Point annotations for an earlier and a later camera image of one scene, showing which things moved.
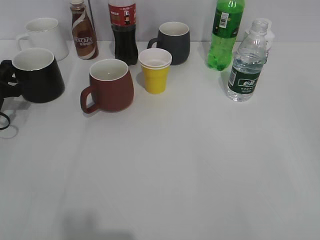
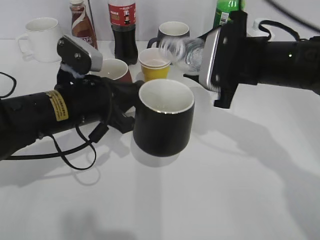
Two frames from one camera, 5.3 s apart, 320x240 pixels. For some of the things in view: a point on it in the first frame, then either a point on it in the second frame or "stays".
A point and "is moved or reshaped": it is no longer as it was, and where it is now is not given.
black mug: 38,75 -> 162,117
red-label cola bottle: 122,15 stays
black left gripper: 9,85 -> 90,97
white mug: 44,33 stays
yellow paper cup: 155,62 stays
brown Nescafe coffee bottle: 83,32 stays
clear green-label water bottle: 247,64 is moved or reshaped
